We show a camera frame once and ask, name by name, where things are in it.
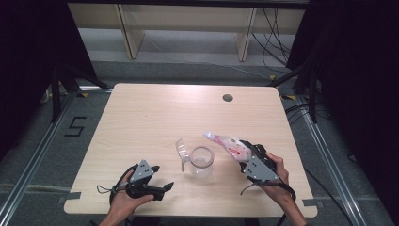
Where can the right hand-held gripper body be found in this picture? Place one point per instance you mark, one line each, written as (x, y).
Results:
(260, 171)

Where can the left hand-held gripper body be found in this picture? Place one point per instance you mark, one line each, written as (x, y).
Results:
(142, 172)

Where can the red and white powder bag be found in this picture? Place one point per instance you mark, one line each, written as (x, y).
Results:
(230, 146)

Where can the clear glass jar with lid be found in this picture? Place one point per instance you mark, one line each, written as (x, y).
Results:
(200, 161)

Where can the person's right hand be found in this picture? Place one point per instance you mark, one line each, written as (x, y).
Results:
(282, 185)

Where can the person's left hand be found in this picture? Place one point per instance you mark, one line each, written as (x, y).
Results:
(124, 207)

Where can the grey round table grommet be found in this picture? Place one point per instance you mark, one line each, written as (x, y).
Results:
(227, 98)

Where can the yellow tape piece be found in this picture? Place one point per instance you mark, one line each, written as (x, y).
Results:
(289, 97)
(83, 94)
(272, 77)

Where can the black metal stand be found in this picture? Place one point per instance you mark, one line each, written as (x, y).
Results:
(312, 94)
(55, 94)

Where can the black curtain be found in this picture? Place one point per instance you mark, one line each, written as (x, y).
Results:
(28, 62)
(360, 78)

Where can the light wooden shelf unit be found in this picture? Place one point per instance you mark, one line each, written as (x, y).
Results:
(188, 15)

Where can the aluminium floor rail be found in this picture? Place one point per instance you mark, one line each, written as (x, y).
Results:
(329, 169)
(34, 160)

